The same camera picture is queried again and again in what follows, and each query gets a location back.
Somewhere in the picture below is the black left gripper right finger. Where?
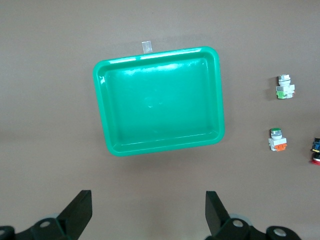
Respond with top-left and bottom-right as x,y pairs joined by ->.
205,190 -> 301,240

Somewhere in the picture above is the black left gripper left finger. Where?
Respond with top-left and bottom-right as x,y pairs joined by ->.
0,189 -> 94,240

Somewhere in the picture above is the green push button orange block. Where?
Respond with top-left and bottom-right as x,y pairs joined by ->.
268,127 -> 288,153

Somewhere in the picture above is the green plastic tray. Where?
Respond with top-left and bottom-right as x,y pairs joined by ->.
92,46 -> 226,158

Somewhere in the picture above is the push button with green block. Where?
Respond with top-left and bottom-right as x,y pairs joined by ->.
275,74 -> 296,100

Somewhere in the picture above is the clear tape piece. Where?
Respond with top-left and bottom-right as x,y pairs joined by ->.
141,40 -> 154,55

